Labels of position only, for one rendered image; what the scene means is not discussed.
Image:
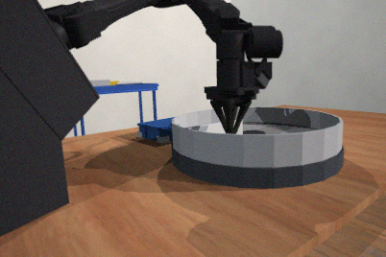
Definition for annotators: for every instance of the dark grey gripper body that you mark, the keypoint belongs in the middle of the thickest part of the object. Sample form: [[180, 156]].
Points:
[[229, 81]]

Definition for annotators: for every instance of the blue open box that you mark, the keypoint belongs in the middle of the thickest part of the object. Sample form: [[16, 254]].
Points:
[[150, 130]]

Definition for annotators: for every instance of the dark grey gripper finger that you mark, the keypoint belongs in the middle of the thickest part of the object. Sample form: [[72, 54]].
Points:
[[217, 106], [228, 107]]

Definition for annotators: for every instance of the grey round turntable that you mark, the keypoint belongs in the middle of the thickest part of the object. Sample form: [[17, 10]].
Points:
[[274, 147]]

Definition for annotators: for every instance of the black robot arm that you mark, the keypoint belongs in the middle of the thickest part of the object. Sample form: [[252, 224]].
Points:
[[83, 22]]

